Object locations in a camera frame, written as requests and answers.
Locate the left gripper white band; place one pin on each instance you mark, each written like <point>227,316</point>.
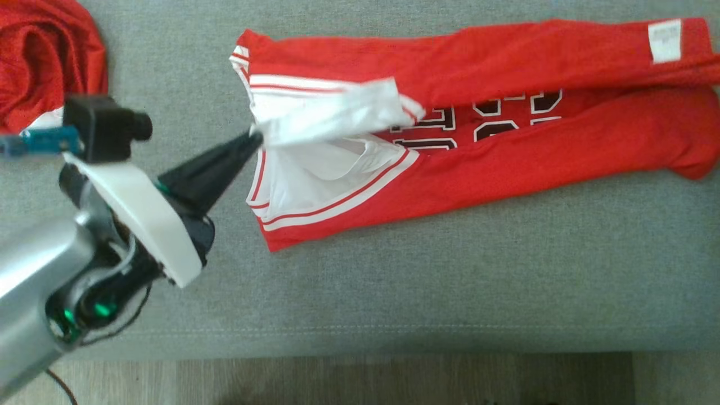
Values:
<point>146,214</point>

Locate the red shorts white stripes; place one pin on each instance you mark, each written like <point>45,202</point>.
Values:
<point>45,56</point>

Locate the red lettered basketball jersey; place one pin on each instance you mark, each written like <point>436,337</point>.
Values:
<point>506,157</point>

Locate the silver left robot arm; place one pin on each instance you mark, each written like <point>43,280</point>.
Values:
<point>28,281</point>

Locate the large grey sofa seat cushion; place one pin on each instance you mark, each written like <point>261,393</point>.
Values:
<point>450,281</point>

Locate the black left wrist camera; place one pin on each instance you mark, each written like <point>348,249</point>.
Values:
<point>101,126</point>

